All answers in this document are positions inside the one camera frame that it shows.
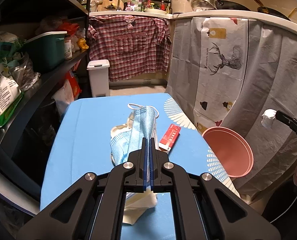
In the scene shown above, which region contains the white tissue ball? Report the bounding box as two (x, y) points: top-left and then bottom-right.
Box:
(261, 109), (277, 129)

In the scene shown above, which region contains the green white food bag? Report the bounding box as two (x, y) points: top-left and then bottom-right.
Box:
(0, 75), (24, 127)

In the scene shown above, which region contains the blue tablecloth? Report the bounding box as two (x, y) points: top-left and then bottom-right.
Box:
(39, 93), (240, 240)

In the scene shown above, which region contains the red plaid shirt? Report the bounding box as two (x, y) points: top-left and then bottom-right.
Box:
(87, 15), (171, 82)

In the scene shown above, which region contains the white label jar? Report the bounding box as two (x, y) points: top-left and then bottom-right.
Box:
(64, 36), (72, 60)

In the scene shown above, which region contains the grey deer print curtain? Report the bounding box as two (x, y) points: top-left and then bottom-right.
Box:
(167, 17), (297, 198)

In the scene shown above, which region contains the torn cream paper bag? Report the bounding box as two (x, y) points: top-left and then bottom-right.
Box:
(110, 113), (134, 139)

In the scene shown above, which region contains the white pedal trash bin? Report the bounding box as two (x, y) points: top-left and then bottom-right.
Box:
(87, 60), (110, 98)

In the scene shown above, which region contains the crumpled cream paper napkin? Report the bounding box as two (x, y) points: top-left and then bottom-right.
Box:
(122, 190), (157, 225)

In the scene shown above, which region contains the red white toothpaste box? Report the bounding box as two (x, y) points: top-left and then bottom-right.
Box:
(158, 124), (181, 153)

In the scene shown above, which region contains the blue surgical face mask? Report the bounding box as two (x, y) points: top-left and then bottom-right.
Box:
(110, 103), (159, 166)

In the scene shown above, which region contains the black spice rack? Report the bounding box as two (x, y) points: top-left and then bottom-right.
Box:
(140, 0), (172, 14)

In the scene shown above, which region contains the black storage shelf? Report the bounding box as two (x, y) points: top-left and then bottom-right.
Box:
(0, 0), (93, 143)

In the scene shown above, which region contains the red orange snack bag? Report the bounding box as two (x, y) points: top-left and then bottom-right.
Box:
(64, 70), (82, 100)

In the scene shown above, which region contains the white cable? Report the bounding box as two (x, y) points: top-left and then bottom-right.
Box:
(269, 186), (297, 224)

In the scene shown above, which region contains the silver pot lid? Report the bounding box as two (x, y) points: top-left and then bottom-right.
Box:
(190, 0), (217, 11)

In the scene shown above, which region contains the green plastic storage box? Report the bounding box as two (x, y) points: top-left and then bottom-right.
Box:
(24, 31), (67, 67)

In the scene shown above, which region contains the black frying pan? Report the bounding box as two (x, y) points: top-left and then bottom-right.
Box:
(241, 0), (291, 21)
(215, 0), (250, 11)

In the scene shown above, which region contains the pink plastic trash basin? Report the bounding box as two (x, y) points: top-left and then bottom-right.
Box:
(202, 127), (254, 178)

